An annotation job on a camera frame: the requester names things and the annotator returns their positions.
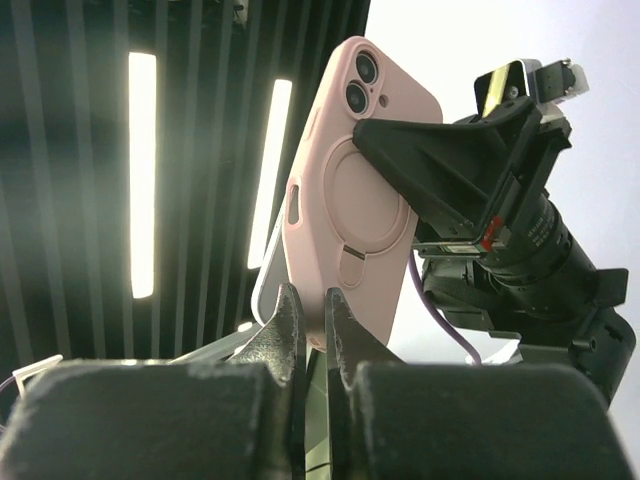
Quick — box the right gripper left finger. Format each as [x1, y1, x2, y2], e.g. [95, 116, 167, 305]
[1, 284, 306, 479]

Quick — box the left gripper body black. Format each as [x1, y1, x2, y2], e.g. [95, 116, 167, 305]
[418, 120, 598, 313]

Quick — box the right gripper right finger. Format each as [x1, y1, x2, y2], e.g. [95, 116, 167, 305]
[324, 288, 633, 479]

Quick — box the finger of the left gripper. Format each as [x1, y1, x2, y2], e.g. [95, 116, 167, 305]
[353, 97, 542, 235]

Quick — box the pink phone case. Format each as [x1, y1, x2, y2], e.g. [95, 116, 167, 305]
[282, 36, 442, 351]

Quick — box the ceiling light strip right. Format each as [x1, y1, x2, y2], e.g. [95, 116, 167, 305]
[247, 79, 292, 269]

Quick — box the ceiling light strip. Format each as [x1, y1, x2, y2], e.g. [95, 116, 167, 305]
[247, 79, 292, 269]
[128, 52, 157, 299]

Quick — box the ceiling light strip left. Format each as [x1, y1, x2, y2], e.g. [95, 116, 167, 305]
[128, 52, 157, 299]

